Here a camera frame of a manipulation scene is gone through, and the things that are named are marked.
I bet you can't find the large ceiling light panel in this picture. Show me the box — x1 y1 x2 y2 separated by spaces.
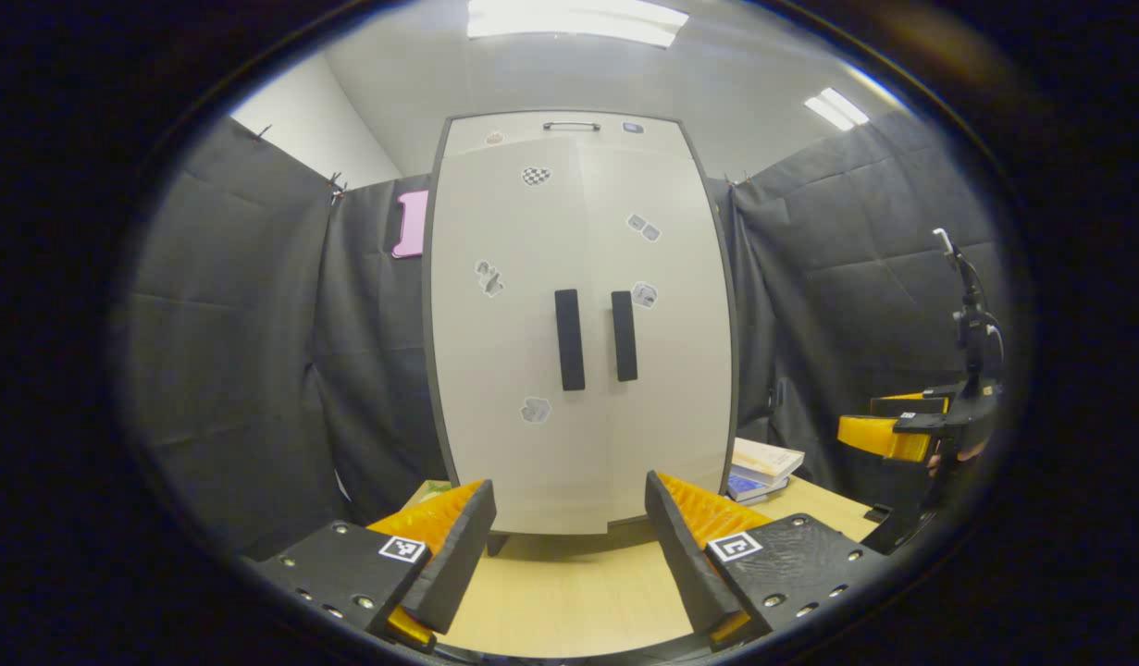
465 0 690 49

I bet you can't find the white shoe cabinet door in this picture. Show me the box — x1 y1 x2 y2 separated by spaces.
578 139 735 526
428 139 584 536

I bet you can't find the black backdrop cloth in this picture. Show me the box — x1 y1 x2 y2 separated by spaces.
116 116 1014 556

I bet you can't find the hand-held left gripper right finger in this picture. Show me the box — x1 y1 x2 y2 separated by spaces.
645 469 889 648

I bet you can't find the blue book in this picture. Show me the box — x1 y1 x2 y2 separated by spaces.
726 470 792 505

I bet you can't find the small ceiling light panel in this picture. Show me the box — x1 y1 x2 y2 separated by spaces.
803 87 871 132

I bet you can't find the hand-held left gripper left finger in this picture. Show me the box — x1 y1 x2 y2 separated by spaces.
241 478 498 648

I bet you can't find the white shoe cabinet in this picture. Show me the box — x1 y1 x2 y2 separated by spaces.
421 111 739 556

